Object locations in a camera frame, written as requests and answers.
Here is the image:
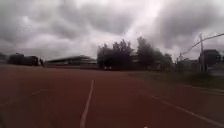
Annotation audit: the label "group of dark trees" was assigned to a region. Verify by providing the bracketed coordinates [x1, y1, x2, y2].
[96, 36, 175, 72]

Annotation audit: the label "low long building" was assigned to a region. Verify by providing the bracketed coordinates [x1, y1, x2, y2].
[44, 55, 99, 67]

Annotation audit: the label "white painted lane lines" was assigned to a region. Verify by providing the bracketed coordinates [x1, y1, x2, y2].
[0, 79, 224, 128]

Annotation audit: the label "red running track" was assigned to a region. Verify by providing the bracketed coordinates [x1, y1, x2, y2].
[0, 64, 224, 128]

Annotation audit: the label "grass strip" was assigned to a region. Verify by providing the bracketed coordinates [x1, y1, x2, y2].
[128, 70, 224, 90]

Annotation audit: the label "pole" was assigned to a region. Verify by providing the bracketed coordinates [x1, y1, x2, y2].
[199, 33, 205, 73]

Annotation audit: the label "dark round tree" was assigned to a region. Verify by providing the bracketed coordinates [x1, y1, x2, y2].
[198, 49, 222, 69]

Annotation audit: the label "overhead wires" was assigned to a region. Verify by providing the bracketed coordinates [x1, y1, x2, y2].
[178, 32, 224, 59]

